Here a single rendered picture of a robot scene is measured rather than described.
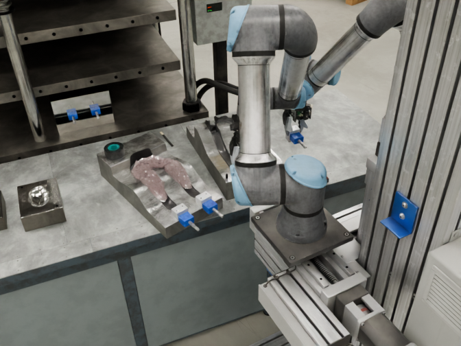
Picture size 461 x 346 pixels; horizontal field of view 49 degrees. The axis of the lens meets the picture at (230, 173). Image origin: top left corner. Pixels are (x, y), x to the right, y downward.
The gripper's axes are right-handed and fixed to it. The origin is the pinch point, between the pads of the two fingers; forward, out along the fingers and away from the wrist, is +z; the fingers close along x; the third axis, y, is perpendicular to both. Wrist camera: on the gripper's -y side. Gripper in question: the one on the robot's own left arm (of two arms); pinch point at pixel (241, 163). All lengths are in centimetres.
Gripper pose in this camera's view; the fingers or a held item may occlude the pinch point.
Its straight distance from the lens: 194.8
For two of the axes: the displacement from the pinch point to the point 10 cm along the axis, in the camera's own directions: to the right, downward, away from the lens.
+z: -0.6, 8.9, 4.4
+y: 3.8, 4.3, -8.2
